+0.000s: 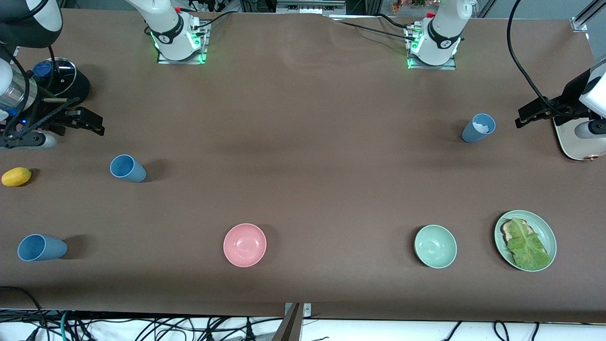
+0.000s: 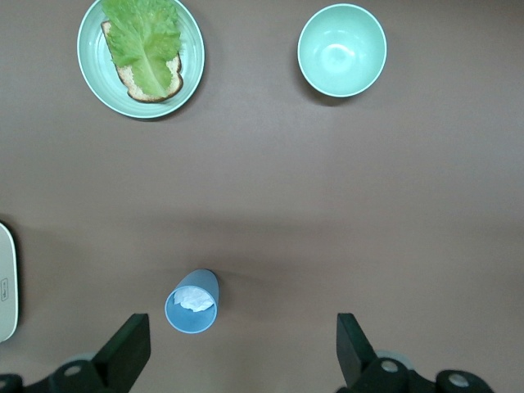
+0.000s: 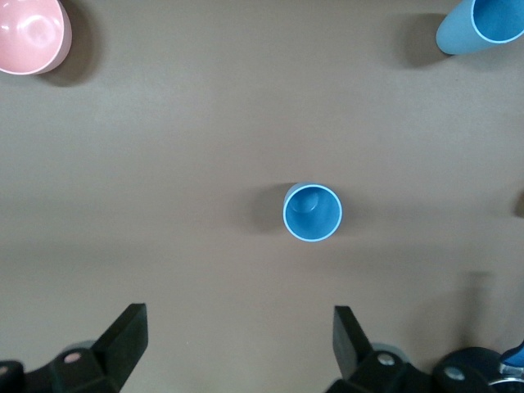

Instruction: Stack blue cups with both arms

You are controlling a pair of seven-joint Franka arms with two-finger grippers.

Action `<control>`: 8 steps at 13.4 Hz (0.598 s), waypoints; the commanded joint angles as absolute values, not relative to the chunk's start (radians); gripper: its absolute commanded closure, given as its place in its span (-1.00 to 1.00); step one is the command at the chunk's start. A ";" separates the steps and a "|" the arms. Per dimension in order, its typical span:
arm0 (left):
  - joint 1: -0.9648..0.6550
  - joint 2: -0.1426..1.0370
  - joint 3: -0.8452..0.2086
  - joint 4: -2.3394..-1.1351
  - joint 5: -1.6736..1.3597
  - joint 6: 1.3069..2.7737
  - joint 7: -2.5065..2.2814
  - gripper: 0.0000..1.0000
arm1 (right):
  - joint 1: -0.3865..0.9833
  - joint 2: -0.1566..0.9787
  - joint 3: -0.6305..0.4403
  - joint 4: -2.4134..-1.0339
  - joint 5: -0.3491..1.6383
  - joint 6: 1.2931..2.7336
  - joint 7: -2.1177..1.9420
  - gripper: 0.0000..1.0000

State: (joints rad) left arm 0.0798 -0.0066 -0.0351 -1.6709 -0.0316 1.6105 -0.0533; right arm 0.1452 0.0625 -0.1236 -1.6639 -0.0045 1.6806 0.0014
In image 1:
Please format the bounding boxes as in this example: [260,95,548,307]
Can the blue plastic cup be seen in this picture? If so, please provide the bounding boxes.
[109,154,147,183]
[462,113,497,144]
[17,234,68,262]

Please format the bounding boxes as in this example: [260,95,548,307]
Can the cream toaster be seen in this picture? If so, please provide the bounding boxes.
[553,115,606,162]

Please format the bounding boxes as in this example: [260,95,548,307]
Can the glass lid blue knob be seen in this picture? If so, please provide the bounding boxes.
[32,57,77,98]

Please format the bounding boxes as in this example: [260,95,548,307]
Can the yellow lemon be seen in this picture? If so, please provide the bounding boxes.
[1,167,33,187]

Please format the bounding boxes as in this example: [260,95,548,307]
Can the toasted bread slice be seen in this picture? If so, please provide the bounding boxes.
[502,219,548,254]

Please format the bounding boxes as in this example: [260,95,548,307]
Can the mint green plate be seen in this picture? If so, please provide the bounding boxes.
[495,210,558,272]

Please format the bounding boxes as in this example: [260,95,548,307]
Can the green lettuce leaf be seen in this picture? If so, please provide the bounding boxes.
[507,218,552,269]

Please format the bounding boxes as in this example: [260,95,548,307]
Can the mint green bowl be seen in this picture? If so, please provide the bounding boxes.
[414,224,458,269]

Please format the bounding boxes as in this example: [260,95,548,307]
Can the red green toy items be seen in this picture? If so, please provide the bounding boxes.
[391,0,429,12]

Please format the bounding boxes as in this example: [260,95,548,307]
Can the power strip with plugs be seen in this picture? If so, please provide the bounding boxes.
[187,0,240,12]

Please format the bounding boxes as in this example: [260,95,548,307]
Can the pink bowl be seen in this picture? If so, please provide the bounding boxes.
[223,223,267,268]

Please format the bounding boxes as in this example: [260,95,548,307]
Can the brown table cover cloth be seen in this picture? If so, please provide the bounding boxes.
[0,8,606,323]

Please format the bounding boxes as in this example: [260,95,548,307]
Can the grey metal device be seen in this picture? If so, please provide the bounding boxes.
[276,0,347,15]

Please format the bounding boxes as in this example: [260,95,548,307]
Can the black pot blue handle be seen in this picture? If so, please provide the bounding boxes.
[36,66,91,108]

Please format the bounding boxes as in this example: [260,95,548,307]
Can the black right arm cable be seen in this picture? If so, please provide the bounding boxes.
[0,45,64,140]

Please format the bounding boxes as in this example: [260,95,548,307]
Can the aluminium frame profile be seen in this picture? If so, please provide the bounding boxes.
[570,0,606,32]

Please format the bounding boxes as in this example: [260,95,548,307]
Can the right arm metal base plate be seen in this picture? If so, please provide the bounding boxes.
[157,21,209,64]

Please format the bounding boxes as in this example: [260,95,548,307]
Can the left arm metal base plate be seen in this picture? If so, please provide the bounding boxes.
[406,26,457,71]

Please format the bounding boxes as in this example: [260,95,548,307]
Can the black base cable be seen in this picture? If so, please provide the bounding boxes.
[331,13,413,39]
[192,10,232,30]

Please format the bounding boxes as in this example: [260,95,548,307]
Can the black floor cable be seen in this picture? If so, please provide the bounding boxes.
[0,286,45,327]

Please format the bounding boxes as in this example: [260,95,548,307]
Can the dark camera stand pole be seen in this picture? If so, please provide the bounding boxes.
[271,303,303,341]

